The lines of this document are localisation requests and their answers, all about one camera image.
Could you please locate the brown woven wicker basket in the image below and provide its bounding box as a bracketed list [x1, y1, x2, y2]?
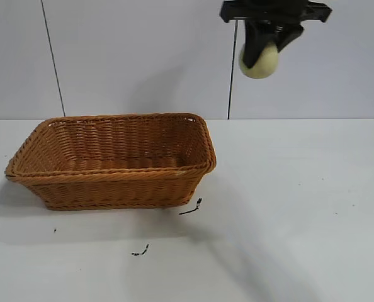
[5, 112, 218, 211]

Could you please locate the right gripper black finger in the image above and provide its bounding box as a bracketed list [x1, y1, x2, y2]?
[241, 20, 274, 69]
[273, 25, 305, 53]

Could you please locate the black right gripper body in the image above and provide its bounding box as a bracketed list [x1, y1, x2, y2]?
[219, 0, 333, 31]

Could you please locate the pale yellow egg yolk pastry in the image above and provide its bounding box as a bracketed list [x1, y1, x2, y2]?
[239, 40, 280, 79]

